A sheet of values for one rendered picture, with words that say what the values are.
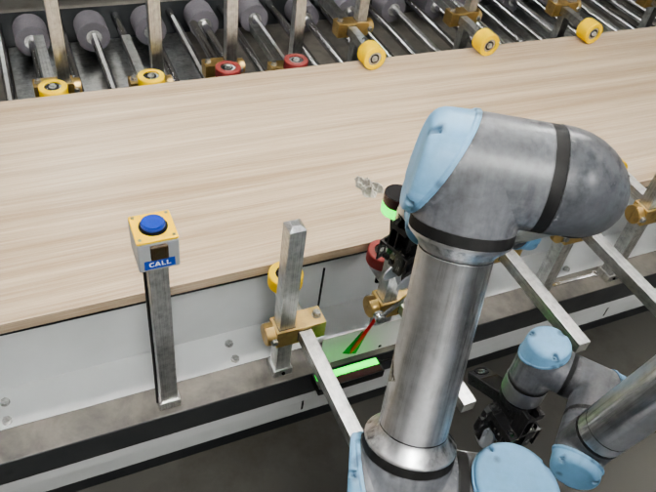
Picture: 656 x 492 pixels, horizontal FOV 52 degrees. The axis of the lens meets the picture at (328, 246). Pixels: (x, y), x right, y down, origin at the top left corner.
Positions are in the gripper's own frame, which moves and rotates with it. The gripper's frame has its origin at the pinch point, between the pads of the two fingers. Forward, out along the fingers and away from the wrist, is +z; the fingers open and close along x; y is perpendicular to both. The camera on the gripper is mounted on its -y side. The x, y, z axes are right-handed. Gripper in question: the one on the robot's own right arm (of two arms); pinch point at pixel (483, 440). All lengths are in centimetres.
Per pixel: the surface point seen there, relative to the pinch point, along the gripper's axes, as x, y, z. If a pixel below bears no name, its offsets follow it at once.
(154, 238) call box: -55, -35, -39
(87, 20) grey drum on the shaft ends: -46, -185, -3
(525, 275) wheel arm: 24.2, -26.7, -13.4
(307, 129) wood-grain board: 1, -99, -7
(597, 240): 49, -31, -13
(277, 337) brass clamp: -31.4, -35.2, -3.1
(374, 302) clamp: -7.5, -36.8, -4.3
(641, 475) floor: 93, -2, 83
